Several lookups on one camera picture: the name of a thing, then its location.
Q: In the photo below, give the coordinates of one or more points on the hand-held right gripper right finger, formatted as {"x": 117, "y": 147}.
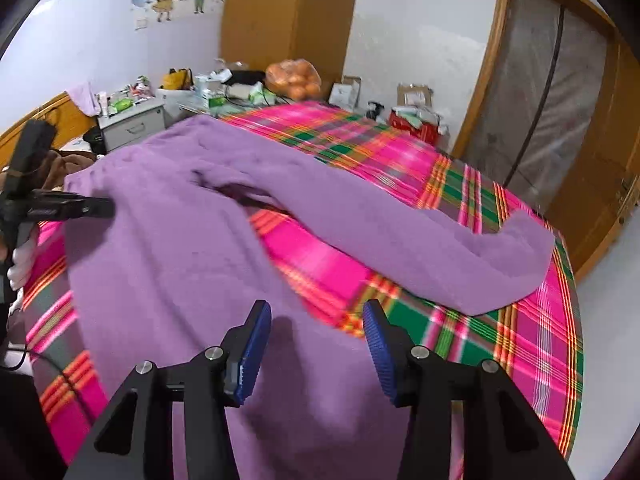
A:
{"x": 380, "y": 355}

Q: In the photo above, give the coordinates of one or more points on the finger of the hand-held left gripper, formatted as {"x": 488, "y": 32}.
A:
{"x": 90, "y": 207}

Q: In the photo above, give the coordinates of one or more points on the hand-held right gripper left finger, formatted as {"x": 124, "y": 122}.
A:
{"x": 250, "y": 355}

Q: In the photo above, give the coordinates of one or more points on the purple fleece sweater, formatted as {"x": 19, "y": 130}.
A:
{"x": 175, "y": 235}

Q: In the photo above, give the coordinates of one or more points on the person's left hand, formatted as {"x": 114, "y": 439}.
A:
{"x": 22, "y": 265}

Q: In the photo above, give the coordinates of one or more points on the wooden bed headboard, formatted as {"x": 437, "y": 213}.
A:
{"x": 65, "y": 120}

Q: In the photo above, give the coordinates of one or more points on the light purple cloth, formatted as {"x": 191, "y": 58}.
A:
{"x": 84, "y": 97}

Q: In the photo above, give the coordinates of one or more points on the grey drawer cabinet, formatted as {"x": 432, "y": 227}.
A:
{"x": 132, "y": 127}

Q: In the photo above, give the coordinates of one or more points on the pink green plaid blanket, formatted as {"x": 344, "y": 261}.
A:
{"x": 320, "y": 265}

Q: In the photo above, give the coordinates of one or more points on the yellow bag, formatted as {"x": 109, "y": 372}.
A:
{"x": 176, "y": 80}

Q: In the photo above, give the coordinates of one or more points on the green white carton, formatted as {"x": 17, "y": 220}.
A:
{"x": 210, "y": 92}

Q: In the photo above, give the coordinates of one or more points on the black pouch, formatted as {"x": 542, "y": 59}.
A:
{"x": 245, "y": 77}

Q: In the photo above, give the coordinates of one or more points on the green tissue pack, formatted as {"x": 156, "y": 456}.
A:
{"x": 260, "y": 95}

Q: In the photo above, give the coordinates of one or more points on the red box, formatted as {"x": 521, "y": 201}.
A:
{"x": 415, "y": 127}

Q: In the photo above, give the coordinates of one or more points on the bag of oranges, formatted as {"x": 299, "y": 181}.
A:
{"x": 295, "y": 80}

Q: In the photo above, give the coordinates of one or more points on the brown cardboard box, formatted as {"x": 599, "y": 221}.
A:
{"x": 415, "y": 96}

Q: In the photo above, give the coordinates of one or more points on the small white box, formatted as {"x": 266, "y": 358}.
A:
{"x": 345, "y": 94}

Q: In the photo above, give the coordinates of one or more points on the wooden wardrobe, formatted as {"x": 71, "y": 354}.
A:
{"x": 280, "y": 10}

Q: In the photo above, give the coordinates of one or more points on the white wall socket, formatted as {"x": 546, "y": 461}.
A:
{"x": 141, "y": 23}

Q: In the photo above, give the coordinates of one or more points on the wooden door frame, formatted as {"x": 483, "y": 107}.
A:
{"x": 482, "y": 60}

